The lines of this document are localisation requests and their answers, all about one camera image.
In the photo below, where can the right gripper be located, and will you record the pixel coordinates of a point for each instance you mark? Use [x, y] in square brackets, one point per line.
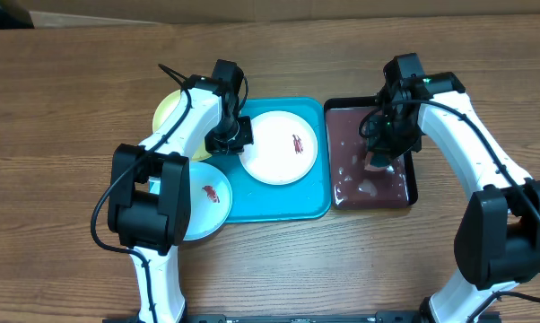
[379, 144]

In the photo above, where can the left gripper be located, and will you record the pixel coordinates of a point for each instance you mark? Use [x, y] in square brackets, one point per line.
[247, 138]

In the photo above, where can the white plate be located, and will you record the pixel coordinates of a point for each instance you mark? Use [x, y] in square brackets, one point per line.
[284, 149]

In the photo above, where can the green sponge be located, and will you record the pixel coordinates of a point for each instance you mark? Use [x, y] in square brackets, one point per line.
[376, 162]

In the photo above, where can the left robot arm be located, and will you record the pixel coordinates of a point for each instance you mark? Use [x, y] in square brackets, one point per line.
[149, 195]

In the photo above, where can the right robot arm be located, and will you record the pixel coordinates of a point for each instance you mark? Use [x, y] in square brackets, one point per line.
[497, 245]

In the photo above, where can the black water tray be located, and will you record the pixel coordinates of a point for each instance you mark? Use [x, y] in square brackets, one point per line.
[353, 186]

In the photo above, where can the teal plastic tray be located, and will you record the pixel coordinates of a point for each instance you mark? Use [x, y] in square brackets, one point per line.
[306, 198]

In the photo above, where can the light blue plate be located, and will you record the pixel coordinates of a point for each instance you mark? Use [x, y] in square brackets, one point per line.
[194, 197]

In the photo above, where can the dark object top-left corner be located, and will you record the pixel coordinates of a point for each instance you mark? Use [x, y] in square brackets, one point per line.
[14, 16]

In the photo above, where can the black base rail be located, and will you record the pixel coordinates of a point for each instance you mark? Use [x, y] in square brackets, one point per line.
[379, 317]

